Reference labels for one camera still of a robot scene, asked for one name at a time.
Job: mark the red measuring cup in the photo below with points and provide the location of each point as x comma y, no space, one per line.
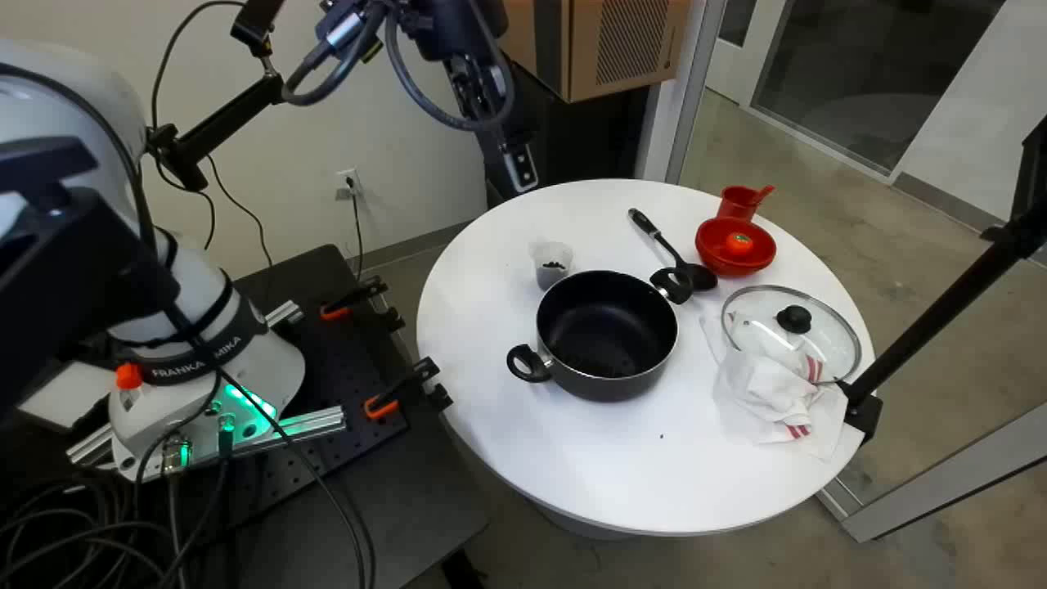
742,202

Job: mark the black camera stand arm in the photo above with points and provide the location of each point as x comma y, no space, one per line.
182,154

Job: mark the black orange clamp lower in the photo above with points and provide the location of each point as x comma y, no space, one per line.
417,384

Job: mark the black orange clamp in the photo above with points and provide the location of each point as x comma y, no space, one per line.
358,298
417,384

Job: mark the black ladle spoon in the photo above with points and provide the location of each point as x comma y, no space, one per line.
678,278

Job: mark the glass pot lid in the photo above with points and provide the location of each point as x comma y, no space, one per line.
792,327

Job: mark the black cooking pot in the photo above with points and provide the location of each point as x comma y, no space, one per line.
600,335

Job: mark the black orange clamp upper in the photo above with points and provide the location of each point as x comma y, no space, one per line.
358,298

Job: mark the dark coffee beans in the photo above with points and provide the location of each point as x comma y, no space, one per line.
550,266

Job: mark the clear plastic measuring jar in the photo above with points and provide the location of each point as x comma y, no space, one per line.
546,254

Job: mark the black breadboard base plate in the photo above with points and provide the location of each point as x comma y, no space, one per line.
367,509

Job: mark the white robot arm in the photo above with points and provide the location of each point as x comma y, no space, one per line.
199,369

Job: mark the black tripod pole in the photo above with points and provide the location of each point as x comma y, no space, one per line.
1008,242

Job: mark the wall power outlet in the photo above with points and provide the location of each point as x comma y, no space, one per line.
349,184

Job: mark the round white table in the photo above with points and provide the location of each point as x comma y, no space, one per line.
654,466

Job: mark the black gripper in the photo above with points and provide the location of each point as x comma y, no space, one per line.
509,157

